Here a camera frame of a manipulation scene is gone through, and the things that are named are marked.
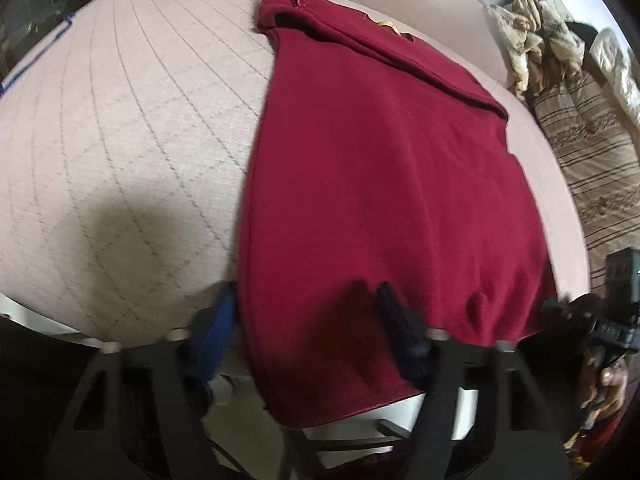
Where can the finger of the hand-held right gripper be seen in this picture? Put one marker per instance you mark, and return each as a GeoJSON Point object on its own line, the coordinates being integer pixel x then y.
{"type": "Point", "coordinates": [575, 311]}

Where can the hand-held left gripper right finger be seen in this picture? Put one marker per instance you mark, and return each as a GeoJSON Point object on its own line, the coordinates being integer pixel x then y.
{"type": "Point", "coordinates": [400, 337]}

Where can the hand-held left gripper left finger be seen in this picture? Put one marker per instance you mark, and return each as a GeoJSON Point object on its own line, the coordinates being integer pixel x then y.
{"type": "Point", "coordinates": [220, 332]}

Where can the red shirt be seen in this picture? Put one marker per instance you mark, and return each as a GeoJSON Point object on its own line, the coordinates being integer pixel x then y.
{"type": "Point", "coordinates": [375, 185]}

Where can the person's right hand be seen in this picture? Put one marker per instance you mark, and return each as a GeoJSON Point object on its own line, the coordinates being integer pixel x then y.
{"type": "Point", "coordinates": [610, 380]}

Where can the brown striped quilt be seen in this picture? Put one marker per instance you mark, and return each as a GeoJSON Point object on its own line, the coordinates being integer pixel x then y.
{"type": "Point", "coordinates": [590, 160]}

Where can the white cloth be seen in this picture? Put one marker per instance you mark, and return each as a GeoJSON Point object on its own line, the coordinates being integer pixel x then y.
{"type": "Point", "coordinates": [617, 70]}

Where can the large beige quilted mattress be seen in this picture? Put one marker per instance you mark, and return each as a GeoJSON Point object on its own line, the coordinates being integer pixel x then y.
{"type": "Point", "coordinates": [125, 135]}

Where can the cream floral blanket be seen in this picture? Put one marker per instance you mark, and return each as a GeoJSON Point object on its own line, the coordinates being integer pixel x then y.
{"type": "Point", "coordinates": [530, 35]}

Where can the dark wooden cabinet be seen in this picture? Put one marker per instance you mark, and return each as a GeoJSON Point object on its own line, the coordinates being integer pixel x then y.
{"type": "Point", "coordinates": [45, 5]}

